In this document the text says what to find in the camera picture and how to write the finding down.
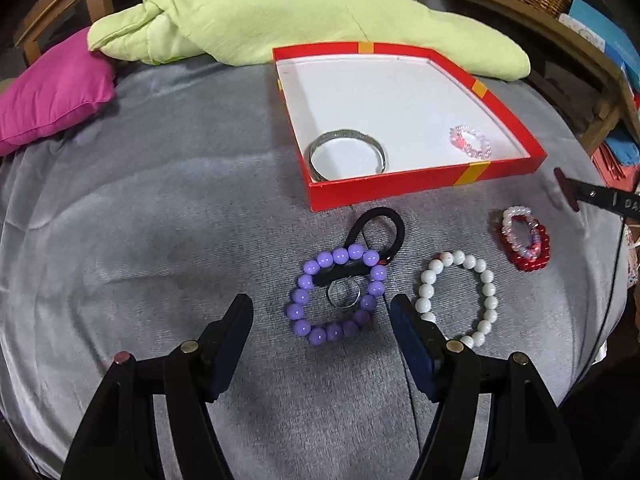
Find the red bead bracelet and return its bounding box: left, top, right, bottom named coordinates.
left=501, top=215, right=551, bottom=272

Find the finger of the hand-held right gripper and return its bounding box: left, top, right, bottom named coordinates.
left=554, top=167, right=614, bottom=212

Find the light green cloth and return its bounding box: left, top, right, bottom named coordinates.
left=87, top=0, right=531, bottom=81

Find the white pink bead bracelet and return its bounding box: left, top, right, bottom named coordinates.
left=501, top=205, right=543, bottom=257

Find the wooden cabinet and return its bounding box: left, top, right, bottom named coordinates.
left=12, top=0, right=131, bottom=63

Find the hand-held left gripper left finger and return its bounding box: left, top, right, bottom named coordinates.
left=60, top=293, right=255, bottom=480

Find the salmon red bag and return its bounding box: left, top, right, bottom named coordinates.
left=592, top=142, right=640, bottom=182

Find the pink clear bead bracelet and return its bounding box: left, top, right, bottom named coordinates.
left=449, top=125, right=493, bottom=161

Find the silver bangle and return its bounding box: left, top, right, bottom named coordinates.
left=306, top=129, right=388, bottom=182

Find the red cardboard box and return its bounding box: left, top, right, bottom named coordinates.
left=272, top=40, right=548, bottom=212

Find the magenta pillow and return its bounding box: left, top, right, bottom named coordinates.
left=0, top=27, right=118, bottom=157

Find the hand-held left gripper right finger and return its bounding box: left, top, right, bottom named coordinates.
left=390, top=294, right=583, bottom=480

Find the wooden side shelf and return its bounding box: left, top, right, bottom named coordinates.
left=425, top=0, right=640, bottom=156

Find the purple bead bracelet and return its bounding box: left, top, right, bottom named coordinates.
left=286, top=243, right=387, bottom=347

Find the black hair tie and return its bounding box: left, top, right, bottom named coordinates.
left=312, top=206, right=406, bottom=286

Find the silver ring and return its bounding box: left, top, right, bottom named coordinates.
left=326, top=282, right=362, bottom=309

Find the blue cardboard box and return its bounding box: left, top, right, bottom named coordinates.
left=567, top=0, right=640, bottom=76

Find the blue folded cloth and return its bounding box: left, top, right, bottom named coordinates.
left=607, top=129, right=640, bottom=166

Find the grey blanket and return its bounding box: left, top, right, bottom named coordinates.
left=0, top=55, right=631, bottom=480

